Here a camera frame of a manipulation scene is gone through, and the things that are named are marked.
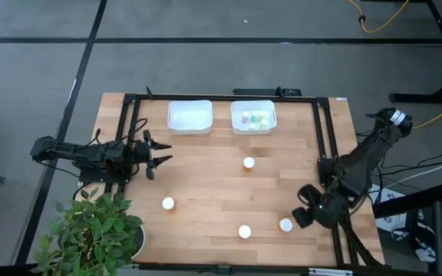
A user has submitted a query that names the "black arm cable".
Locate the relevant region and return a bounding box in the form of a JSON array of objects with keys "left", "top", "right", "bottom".
[{"left": 125, "top": 117, "right": 149, "bottom": 153}]

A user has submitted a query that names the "black aluminium table frame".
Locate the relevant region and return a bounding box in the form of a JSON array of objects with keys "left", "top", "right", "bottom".
[{"left": 104, "top": 85, "right": 360, "bottom": 275}]

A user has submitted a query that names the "white cable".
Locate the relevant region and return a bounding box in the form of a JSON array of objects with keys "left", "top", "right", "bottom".
[{"left": 376, "top": 152, "right": 442, "bottom": 186}]

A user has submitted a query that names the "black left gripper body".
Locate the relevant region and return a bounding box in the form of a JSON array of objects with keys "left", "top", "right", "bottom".
[{"left": 134, "top": 129, "right": 156, "bottom": 181}]

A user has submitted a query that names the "yellow power cable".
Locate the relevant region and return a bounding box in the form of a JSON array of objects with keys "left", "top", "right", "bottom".
[
  {"left": 345, "top": 0, "right": 412, "bottom": 35},
  {"left": 412, "top": 97, "right": 442, "bottom": 130}
]

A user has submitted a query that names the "black desk bar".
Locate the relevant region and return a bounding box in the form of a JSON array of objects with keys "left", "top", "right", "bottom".
[{"left": 372, "top": 182, "right": 442, "bottom": 219}]

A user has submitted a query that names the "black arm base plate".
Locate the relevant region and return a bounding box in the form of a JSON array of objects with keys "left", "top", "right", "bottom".
[{"left": 78, "top": 163, "right": 132, "bottom": 186}]

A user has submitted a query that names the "green leafy plant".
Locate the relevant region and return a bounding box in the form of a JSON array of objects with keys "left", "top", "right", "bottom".
[{"left": 28, "top": 186, "right": 144, "bottom": 276}]

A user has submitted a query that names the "black desk stand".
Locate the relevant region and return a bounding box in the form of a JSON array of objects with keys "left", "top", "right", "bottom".
[{"left": 388, "top": 0, "right": 442, "bottom": 105}]

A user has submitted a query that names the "black flat device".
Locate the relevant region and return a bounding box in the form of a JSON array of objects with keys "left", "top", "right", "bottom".
[{"left": 231, "top": 86, "right": 304, "bottom": 97}]

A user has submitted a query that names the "white blue patterned bag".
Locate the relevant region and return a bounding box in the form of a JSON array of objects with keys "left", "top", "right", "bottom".
[{"left": 370, "top": 183, "right": 439, "bottom": 265}]

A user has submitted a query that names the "white plant pot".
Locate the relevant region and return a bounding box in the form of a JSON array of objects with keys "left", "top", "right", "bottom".
[{"left": 130, "top": 224, "right": 147, "bottom": 260}]

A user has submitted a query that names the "white plastic bin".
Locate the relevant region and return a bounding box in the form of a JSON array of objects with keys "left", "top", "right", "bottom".
[
  {"left": 230, "top": 100, "right": 278, "bottom": 136},
  {"left": 167, "top": 100, "right": 214, "bottom": 136}
]

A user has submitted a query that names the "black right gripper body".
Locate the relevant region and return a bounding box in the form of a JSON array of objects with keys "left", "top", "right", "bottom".
[{"left": 292, "top": 190, "right": 351, "bottom": 230}]

